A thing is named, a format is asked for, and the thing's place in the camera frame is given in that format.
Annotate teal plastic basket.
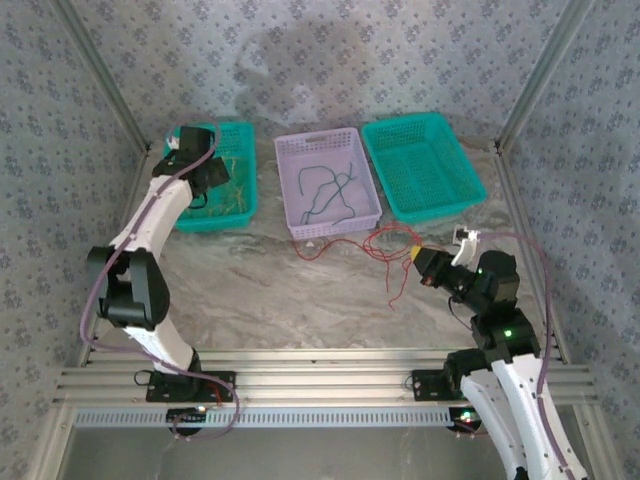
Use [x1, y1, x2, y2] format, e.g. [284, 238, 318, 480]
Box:
[164, 121, 259, 234]
[360, 110, 489, 226]

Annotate lilac plastic basket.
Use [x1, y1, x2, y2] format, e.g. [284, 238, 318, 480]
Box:
[273, 127, 384, 242]

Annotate black controller board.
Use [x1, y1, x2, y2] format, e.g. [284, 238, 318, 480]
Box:
[166, 407, 209, 435]
[452, 407, 484, 434]

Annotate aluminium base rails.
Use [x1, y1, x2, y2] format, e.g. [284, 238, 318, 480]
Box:
[52, 347, 599, 407]

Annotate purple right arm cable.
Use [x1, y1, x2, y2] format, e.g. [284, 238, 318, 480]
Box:
[457, 232, 576, 480]

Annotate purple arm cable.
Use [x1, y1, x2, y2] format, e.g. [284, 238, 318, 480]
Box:
[79, 113, 241, 442]
[457, 232, 576, 480]

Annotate aluminium side rail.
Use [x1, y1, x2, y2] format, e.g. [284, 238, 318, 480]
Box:
[494, 144, 569, 361]
[74, 144, 154, 369]

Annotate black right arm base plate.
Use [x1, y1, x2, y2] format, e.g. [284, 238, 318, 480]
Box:
[410, 368, 471, 401]

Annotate aluminium frame post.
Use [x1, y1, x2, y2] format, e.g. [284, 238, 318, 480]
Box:
[52, 0, 152, 151]
[493, 0, 597, 150]

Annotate grey slotted cable duct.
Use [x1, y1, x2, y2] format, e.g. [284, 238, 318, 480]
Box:
[72, 405, 476, 430]

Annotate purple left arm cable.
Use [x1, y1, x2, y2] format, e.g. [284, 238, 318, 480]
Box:
[79, 113, 241, 442]

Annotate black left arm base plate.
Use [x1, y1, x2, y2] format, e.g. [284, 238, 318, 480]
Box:
[145, 369, 237, 404]

